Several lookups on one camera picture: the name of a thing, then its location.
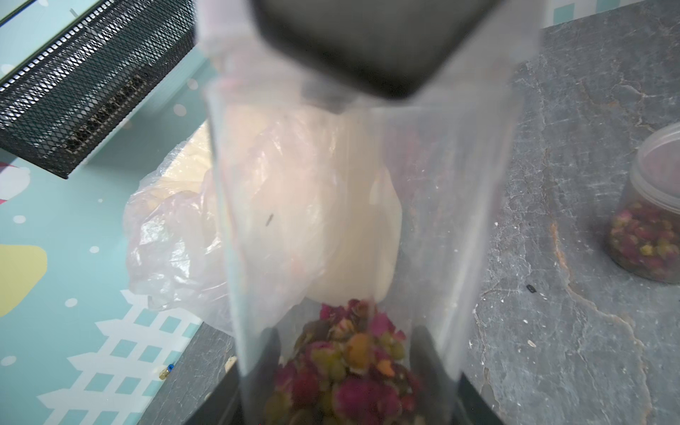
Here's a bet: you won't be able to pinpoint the small yellow blue object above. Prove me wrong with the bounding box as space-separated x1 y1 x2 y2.
159 363 175 381

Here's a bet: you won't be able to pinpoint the black wire mesh basket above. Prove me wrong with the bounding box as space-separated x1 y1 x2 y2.
1 1 196 179

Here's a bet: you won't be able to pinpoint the clear tea jar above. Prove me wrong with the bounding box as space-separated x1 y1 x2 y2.
606 123 679 284
193 0 543 425

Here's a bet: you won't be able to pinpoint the rose buds in jar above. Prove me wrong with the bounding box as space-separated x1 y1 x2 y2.
262 299 425 424
607 200 679 284

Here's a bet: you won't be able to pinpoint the rose buds in middle jar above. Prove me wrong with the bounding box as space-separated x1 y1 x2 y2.
262 299 425 424

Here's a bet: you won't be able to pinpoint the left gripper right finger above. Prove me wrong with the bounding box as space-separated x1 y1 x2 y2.
411 326 502 425

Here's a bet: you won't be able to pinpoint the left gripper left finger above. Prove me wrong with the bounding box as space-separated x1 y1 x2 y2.
186 328 282 424

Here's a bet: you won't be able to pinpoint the clear plastic bin liner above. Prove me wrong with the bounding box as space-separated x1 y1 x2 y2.
123 103 403 336

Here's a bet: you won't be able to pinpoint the rose buds in right jar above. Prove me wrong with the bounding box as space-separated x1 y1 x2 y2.
607 200 679 284

